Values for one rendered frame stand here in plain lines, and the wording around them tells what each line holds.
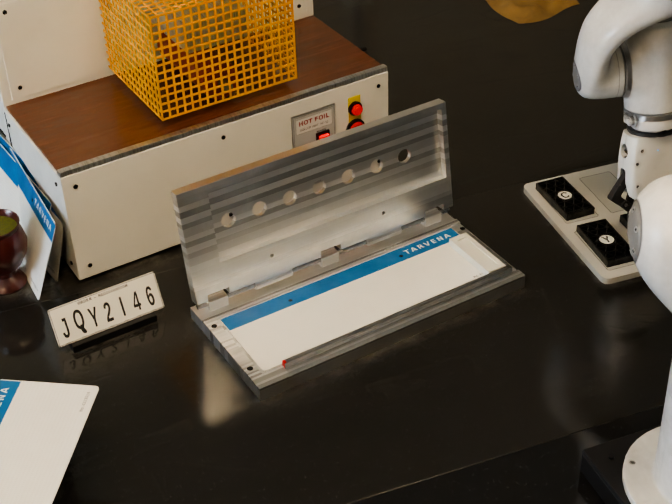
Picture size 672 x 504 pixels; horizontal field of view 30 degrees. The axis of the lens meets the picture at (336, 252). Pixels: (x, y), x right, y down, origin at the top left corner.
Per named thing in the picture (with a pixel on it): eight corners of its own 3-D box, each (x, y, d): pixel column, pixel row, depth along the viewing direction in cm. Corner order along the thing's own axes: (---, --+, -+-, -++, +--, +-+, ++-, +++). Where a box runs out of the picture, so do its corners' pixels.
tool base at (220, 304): (260, 401, 165) (258, 381, 163) (191, 318, 180) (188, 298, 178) (524, 287, 183) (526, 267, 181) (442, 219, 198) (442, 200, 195)
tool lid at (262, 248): (175, 195, 167) (170, 190, 168) (198, 315, 176) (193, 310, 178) (445, 101, 185) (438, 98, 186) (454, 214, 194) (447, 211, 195)
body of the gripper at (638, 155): (636, 134, 178) (636, 206, 183) (698, 119, 181) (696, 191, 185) (608, 119, 184) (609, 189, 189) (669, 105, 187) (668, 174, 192)
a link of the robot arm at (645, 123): (640, 120, 177) (640, 140, 178) (695, 107, 179) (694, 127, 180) (609, 104, 184) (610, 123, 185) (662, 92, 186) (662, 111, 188)
